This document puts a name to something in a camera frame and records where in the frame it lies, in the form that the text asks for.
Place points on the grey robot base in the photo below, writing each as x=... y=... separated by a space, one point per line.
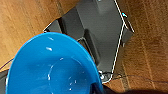
x=100 y=30

